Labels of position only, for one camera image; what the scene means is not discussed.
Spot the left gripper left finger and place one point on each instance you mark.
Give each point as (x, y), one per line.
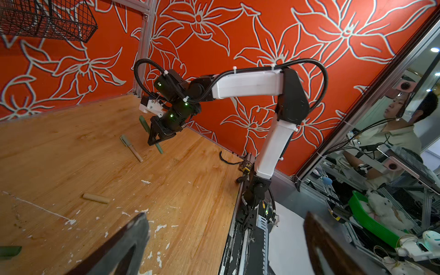
(122, 254)

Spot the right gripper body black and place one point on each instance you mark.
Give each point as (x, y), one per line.
(163, 128)

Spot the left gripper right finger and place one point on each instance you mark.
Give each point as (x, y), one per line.
(328, 254)

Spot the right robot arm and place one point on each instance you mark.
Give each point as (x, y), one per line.
(269, 103)

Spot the beige pen cap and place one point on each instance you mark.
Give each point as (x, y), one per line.
(96, 198)

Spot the dark green pen cap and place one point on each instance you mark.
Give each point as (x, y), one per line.
(8, 252)

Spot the green plastic basket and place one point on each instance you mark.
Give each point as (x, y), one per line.
(371, 224)

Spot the seated person outside cell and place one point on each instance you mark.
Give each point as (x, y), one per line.
(394, 133)

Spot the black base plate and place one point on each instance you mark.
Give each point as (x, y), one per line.
(246, 250)

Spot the black wire basket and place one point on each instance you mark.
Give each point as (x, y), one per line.
(59, 20)

